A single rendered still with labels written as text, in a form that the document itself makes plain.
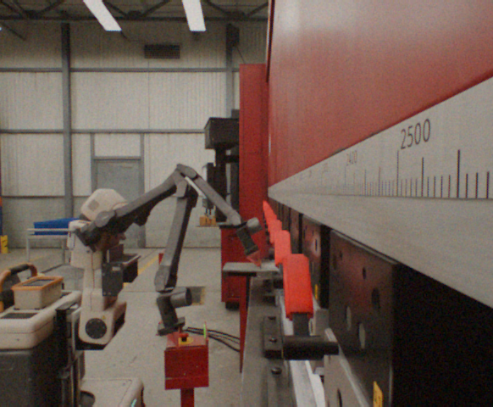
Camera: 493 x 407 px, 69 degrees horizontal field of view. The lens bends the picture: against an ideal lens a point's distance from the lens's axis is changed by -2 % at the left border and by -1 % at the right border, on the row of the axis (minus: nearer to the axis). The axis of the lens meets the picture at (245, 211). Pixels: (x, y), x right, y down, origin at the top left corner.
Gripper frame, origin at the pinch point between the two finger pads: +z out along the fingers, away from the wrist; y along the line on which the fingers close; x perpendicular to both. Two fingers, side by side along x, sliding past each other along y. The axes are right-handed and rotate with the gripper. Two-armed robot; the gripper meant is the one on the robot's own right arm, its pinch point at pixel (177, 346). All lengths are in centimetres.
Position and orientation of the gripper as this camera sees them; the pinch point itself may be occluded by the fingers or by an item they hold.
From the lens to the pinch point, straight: 145.2
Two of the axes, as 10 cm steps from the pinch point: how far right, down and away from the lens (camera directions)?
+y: 9.5, -2.6, 1.4
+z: 2.6, 9.6, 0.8
